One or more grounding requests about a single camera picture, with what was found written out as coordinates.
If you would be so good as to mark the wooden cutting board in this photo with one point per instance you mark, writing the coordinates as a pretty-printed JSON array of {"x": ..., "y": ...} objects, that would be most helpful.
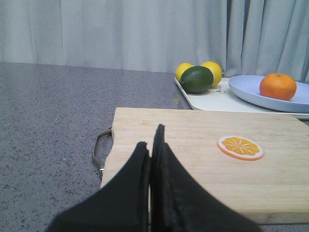
[{"x": 271, "y": 190}]

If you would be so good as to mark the metal cutting board handle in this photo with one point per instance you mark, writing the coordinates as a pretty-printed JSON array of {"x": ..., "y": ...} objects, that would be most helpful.
[{"x": 100, "y": 166}]

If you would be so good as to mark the whole orange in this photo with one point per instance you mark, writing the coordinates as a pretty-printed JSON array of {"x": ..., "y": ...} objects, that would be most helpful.
[{"x": 278, "y": 86}]

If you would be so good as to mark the yellow lemon right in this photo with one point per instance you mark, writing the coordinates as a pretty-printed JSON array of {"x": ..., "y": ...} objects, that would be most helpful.
[{"x": 216, "y": 71}]

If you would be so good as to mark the green lime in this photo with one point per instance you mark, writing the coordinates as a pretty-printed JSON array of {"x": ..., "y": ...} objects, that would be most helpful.
[{"x": 196, "y": 79}]

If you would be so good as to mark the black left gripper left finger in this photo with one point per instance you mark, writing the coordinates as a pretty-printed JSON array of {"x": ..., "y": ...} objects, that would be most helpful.
[{"x": 120, "y": 206}]

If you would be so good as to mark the light blue plate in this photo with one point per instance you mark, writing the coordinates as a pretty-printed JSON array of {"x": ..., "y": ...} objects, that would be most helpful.
[{"x": 246, "y": 87}]

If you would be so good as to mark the yellow lemon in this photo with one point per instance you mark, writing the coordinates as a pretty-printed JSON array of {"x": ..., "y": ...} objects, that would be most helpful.
[
  {"x": 216, "y": 71},
  {"x": 181, "y": 69}
]

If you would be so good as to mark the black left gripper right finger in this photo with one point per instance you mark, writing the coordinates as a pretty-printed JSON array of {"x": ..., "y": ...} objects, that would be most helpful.
[{"x": 180, "y": 204}]

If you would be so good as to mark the white rectangular tray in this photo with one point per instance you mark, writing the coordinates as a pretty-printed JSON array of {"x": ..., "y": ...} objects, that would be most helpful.
[{"x": 221, "y": 98}]

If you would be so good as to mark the grey curtain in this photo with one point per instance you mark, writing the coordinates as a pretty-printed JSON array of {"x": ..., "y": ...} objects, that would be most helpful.
[{"x": 243, "y": 36}]

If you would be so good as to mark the yellow lemon left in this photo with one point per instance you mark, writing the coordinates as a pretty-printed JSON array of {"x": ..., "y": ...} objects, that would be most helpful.
[{"x": 181, "y": 69}]

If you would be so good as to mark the orange slice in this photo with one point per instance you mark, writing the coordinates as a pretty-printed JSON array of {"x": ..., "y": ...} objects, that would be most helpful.
[{"x": 240, "y": 148}]

